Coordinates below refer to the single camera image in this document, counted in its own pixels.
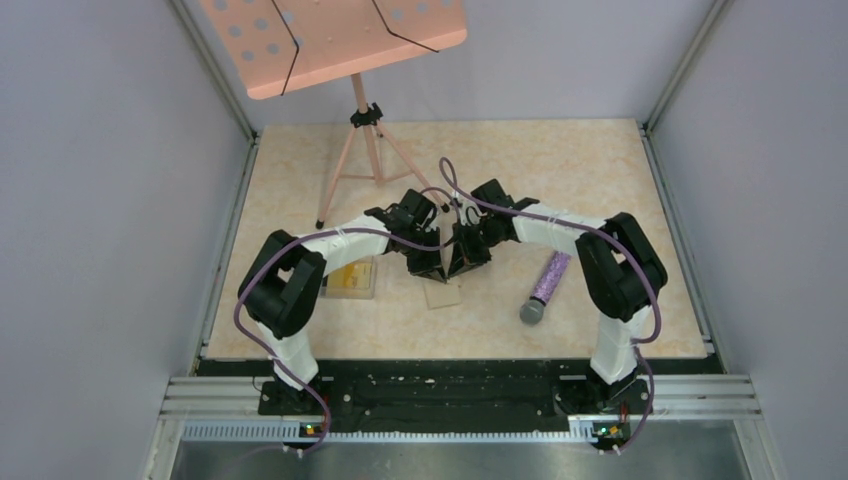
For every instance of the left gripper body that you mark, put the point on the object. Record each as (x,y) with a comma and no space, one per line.
(422,249)

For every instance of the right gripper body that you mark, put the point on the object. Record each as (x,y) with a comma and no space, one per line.
(478,239)

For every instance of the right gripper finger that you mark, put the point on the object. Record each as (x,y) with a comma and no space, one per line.
(459,262)
(473,263)

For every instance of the clear plastic card box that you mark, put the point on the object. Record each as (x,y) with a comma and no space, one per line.
(324,292)

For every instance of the purple glitter microphone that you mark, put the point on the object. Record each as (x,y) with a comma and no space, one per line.
(533,309)

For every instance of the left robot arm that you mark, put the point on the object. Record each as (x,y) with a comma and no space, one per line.
(282,285)

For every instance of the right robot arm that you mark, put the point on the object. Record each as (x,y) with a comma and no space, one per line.
(622,271)

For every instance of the black stripe yellow card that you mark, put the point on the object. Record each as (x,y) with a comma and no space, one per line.
(354,278)

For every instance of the pink music stand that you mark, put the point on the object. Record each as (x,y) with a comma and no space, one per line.
(279,47)

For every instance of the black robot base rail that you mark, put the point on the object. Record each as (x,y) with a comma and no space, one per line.
(456,396)

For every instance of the grey slotted cable duct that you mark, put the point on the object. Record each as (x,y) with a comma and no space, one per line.
(290,432)

